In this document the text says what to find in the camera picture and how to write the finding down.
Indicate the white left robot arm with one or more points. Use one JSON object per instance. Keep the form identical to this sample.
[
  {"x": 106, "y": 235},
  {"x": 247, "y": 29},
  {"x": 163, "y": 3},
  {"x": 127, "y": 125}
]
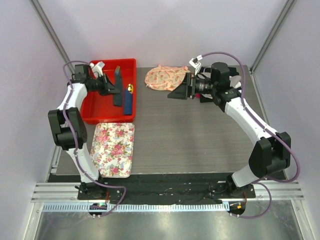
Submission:
[{"x": 68, "y": 128}]

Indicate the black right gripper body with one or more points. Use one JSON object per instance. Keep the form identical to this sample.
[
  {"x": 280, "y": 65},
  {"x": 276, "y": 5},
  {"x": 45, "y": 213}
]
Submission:
[{"x": 192, "y": 86}]

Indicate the dark navy paper napkin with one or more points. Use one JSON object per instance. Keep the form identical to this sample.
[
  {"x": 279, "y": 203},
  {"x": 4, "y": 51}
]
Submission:
[{"x": 118, "y": 97}]

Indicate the black cloth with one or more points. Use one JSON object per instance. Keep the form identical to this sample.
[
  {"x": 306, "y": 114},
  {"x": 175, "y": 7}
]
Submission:
[{"x": 207, "y": 69}]

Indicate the white slotted cable duct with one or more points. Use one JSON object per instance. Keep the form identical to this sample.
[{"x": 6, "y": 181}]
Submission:
[{"x": 97, "y": 207}]

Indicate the grey cloth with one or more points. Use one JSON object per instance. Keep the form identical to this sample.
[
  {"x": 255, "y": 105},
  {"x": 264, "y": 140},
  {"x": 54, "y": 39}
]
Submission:
[{"x": 235, "y": 81}]

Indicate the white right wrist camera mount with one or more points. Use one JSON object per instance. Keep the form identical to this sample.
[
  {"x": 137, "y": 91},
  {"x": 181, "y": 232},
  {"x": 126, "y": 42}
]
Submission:
[{"x": 196, "y": 63}]

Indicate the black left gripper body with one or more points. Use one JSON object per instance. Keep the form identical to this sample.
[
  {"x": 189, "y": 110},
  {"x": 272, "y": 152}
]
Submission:
[{"x": 101, "y": 85}]

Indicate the iridescent rainbow fork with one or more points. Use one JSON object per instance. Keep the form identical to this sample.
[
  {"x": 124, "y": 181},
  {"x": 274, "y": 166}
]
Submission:
[{"x": 117, "y": 71}]

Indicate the red plastic bin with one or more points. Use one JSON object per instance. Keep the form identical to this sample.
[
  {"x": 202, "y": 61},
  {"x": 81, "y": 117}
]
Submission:
[{"x": 100, "y": 109}]

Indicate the floral rectangular tray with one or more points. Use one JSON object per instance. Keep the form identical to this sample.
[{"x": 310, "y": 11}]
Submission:
[{"x": 112, "y": 149}]

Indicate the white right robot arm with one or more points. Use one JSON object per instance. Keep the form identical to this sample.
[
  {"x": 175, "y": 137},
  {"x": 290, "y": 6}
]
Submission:
[{"x": 270, "y": 152}]

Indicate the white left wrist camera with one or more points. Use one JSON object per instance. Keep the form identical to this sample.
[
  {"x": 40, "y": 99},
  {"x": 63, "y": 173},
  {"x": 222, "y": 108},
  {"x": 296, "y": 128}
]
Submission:
[{"x": 97, "y": 68}]

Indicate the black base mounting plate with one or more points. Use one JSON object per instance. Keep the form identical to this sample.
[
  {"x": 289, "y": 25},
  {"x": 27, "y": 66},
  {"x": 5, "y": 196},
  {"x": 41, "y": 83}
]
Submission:
[{"x": 159, "y": 189}]

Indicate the orange patterned cloth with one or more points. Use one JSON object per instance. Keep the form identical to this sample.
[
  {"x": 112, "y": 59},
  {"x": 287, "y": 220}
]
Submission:
[{"x": 165, "y": 78}]

